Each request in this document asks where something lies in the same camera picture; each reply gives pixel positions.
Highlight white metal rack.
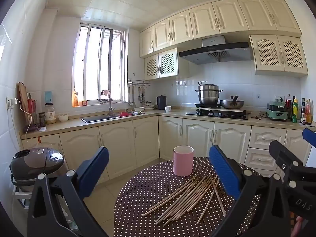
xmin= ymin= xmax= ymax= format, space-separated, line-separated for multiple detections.
xmin=11 ymin=175 xmax=34 ymax=210

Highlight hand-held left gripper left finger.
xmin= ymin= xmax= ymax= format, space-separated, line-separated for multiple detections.
xmin=27 ymin=146 xmax=110 ymax=237

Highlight cream wall cabinets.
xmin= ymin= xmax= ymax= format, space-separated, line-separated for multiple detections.
xmin=139 ymin=0 xmax=302 ymax=59

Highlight steel sink faucet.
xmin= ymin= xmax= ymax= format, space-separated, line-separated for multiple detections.
xmin=101 ymin=89 xmax=116 ymax=117

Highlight dark sauce bottle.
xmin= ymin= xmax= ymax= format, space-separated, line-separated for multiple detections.
xmin=300 ymin=98 xmax=307 ymax=125

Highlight wall outlet with charger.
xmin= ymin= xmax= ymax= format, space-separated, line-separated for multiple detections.
xmin=6 ymin=97 xmax=19 ymax=109

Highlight black gas stove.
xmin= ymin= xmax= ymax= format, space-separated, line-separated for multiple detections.
xmin=185 ymin=107 xmax=248 ymax=120

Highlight black electric kettle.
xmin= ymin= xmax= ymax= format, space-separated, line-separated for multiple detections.
xmin=156 ymin=95 xmax=167 ymax=110

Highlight kitchen window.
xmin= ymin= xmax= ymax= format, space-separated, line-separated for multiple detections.
xmin=72 ymin=22 xmax=129 ymax=108

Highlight small lattice door cabinet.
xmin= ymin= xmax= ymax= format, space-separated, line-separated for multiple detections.
xmin=144 ymin=47 xmax=179 ymax=81

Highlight grey range hood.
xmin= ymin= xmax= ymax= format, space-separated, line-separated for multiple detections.
xmin=179 ymin=36 xmax=253 ymax=65

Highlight clear plastic bag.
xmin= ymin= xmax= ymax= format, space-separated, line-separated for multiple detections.
xmin=32 ymin=136 xmax=50 ymax=150

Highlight wooden cutting board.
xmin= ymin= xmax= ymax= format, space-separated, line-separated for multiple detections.
xmin=18 ymin=82 xmax=31 ymax=126

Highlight green electric grill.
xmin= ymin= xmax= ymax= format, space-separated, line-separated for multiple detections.
xmin=267 ymin=100 xmax=289 ymax=121

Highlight dark rice cooker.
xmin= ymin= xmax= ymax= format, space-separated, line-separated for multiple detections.
xmin=9 ymin=147 xmax=65 ymax=181

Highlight red container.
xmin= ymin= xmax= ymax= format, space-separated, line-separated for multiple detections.
xmin=27 ymin=99 xmax=37 ymax=126

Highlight hanging steel utensils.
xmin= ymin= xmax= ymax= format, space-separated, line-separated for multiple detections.
xmin=138 ymin=86 xmax=146 ymax=105

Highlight person's right hand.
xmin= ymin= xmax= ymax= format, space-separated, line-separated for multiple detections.
xmin=291 ymin=215 xmax=305 ymax=237

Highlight orange-red sauce bottle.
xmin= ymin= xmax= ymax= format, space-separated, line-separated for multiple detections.
xmin=306 ymin=99 xmax=313 ymax=125

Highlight steel kitchen sink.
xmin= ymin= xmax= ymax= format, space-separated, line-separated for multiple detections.
xmin=80 ymin=112 xmax=146 ymax=123

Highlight cream base cabinets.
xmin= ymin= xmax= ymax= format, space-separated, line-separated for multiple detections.
xmin=21 ymin=115 xmax=316 ymax=185

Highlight steel wok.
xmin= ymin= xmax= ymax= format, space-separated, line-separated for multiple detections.
xmin=220 ymin=95 xmax=245 ymax=109

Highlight white charging cable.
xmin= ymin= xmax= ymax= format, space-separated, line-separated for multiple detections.
xmin=15 ymin=101 xmax=34 ymax=135

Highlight metal utensil rail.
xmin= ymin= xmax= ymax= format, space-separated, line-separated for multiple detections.
xmin=128 ymin=79 xmax=151 ymax=87

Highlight large lattice door cabinet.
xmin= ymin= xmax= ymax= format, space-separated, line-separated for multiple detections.
xmin=249 ymin=35 xmax=308 ymax=76

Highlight large glass jar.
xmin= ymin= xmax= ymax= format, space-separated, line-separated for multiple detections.
xmin=44 ymin=102 xmax=57 ymax=124

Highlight steel steamer pot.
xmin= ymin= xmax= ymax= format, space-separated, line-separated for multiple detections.
xmin=195 ymin=80 xmax=223 ymax=105

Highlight pink cup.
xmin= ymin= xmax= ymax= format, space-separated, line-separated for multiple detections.
xmin=173 ymin=145 xmax=195 ymax=177

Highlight bunch of wooden chopsticks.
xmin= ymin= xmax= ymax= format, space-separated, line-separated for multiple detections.
xmin=142 ymin=174 xmax=227 ymax=226

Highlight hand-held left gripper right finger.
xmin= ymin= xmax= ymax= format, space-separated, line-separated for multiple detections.
xmin=209 ymin=144 xmax=292 ymax=237

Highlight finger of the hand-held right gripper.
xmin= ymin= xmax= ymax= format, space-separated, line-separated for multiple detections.
xmin=269 ymin=140 xmax=316 ymax=197
xmin=302 ymin=128 xmax=316 ymax=145

